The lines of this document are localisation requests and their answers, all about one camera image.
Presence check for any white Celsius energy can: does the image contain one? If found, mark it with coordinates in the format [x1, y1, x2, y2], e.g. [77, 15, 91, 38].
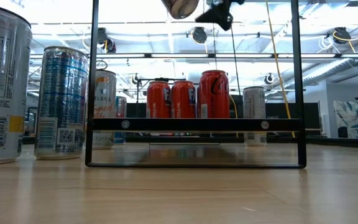
[242, 86, 267, 147]
[0, 3, 33, 167]

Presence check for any orange Fanta can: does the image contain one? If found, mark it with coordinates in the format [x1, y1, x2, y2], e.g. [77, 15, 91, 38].
[146, 80, 172, 119]
[170, 80, 197, 119]

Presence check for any white teal patterned cloth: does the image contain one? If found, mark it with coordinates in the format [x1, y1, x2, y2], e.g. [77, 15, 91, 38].
[333, 98, 358, 140]

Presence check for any red cola can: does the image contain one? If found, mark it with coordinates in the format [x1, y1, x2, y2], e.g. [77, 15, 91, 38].
[160, 0, 201, 20]
[197, 69, 231, 119]

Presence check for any silver ventilation duct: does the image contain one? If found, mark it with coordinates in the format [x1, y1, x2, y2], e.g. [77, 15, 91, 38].
[301, 57, 358, 90]

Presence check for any black frame wooden shelf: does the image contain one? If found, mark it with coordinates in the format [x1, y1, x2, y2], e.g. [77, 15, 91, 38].
[85, 0, 307, 169]

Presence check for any black aluminium table frame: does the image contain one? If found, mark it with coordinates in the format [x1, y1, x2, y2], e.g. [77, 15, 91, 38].
[23, 135, 358, 149]

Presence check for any silver blue energy drink can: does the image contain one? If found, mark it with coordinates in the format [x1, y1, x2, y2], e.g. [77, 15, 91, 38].
[34, 45, 89, 161]
[115, 95, 128, 146]

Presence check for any thin yellow background cable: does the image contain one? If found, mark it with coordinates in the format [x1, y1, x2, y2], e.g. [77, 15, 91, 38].
[229, 95, 239, 138]

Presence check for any long ceiling light strip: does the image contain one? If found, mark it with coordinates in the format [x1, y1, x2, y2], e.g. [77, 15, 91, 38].
[29, 52, 358, 60]

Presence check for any yellow hanging cable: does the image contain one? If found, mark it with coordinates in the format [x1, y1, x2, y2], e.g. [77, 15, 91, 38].
[265, 0, 296, 138]

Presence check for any black cable with coil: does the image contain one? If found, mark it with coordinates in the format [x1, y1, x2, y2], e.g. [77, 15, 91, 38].
[227, 24, 242, 98]

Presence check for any white Celsius can orange print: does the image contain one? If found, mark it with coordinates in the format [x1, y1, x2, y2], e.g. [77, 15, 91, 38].
[92, 68, 117, 150]

